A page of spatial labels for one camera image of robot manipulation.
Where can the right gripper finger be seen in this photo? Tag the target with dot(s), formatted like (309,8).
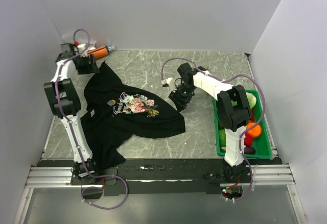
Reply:
(174,99)
(180,106)

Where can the green toy lettuce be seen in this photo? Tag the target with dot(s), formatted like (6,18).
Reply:
(251,99)

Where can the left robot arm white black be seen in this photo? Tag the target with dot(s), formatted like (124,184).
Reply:
(65,104)

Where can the orange black cylinder tool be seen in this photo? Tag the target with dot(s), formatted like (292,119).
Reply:
(100,52)

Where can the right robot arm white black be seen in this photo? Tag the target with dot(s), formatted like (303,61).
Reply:
(232,109)

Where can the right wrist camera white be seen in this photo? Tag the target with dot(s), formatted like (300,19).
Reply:
(169,82)

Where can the orange toy fruit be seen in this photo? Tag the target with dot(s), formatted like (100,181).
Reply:
(255,132)

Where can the black printed t-shirt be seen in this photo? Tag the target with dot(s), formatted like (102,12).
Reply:
(136,112)

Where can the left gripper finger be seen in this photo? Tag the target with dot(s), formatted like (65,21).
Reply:
(92,61)
(93,69)

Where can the purple toy eggplant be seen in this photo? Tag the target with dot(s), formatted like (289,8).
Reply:
(249,150)

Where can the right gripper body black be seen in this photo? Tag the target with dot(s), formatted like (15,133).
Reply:
(184,93)

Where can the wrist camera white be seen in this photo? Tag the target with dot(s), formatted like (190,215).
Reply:
(169,82)
(82,48)

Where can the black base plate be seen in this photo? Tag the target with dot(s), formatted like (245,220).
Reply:
(155,176)

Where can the round gold brooch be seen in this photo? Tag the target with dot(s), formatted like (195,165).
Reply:
(111,102)

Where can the green plastic bin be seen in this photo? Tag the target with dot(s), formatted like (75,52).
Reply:
(261,144)

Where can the green toy pepper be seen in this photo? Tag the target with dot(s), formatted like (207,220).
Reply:
(222,138)

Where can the red toy pepper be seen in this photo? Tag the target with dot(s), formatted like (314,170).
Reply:
(248,138)

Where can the clear plastic bag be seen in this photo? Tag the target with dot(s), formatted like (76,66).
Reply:
(92,43)

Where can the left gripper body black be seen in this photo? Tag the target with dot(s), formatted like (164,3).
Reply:
(85,67)

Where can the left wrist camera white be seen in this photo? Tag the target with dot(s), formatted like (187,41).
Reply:
(82,48)

